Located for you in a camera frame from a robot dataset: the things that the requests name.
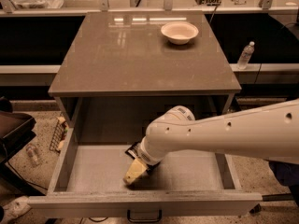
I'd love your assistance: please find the black chair base right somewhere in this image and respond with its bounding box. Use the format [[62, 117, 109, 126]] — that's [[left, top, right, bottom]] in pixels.
[[250, 161, 299, 214]]

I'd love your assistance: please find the black drawer handle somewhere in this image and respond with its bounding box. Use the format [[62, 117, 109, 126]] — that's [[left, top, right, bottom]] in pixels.
[[126, 210, 163, 224]]

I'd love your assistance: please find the wire basket on floor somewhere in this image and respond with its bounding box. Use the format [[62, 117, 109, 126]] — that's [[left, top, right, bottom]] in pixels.
[[50, 116, 68, 153]]

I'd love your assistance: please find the black office chair left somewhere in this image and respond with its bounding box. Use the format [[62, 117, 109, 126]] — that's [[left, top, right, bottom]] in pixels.
[[0, 97, 44, 196]]

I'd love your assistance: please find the black rxbar chocolate wrapper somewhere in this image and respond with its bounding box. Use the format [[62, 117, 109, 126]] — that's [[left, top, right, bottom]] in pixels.
[[125, 142, 140, 160]]

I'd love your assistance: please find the grey counter cabinet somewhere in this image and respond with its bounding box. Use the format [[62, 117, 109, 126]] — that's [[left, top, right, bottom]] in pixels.
[[48, 10, 242, 128]]

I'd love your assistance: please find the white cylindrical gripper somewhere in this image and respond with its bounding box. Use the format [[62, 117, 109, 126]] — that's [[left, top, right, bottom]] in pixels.
[[123, 137, 166, 185]]

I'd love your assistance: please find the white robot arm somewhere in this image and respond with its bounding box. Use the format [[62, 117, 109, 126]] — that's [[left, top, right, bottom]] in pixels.
[[123, 99, 299, 185]]

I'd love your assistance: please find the clear bottle on floor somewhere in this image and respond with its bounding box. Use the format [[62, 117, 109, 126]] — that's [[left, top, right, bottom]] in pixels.
[[26, 144, 42, 167]]

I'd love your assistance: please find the clear water bottle on ledge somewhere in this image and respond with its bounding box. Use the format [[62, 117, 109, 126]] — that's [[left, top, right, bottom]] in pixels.
[[237, 41, 255, 70]]

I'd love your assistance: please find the open grey top drawer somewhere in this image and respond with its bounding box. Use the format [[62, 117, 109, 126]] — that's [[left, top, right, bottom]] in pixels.
[[27, 96, 263, 219]]

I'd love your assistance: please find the white paper bowl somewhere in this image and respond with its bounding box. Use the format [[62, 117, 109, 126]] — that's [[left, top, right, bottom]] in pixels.
[[161, 21, 199, 45]]

